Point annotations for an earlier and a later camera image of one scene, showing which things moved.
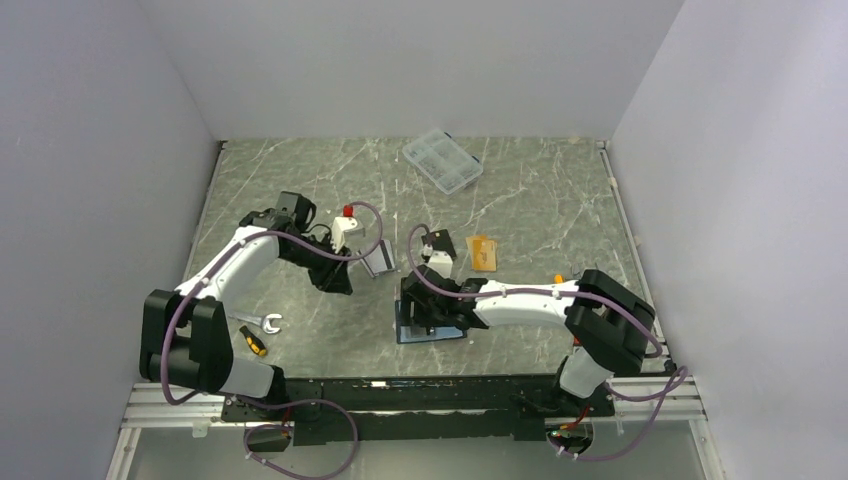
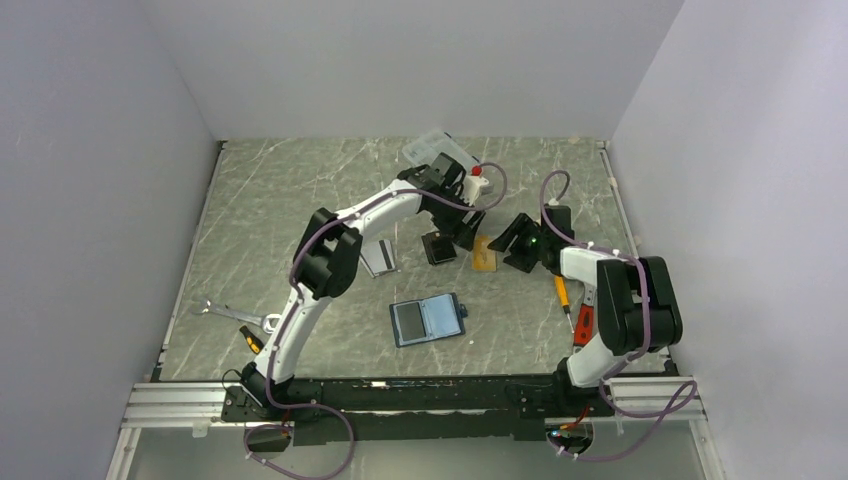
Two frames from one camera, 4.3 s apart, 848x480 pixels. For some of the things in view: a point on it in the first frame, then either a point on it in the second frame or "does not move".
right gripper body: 424,316 -> 527,248
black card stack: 441,241 does not move
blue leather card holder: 412,333 does not move
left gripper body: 321,269 -> 449,220
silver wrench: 263,321 does not move
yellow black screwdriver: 253,341 does not move
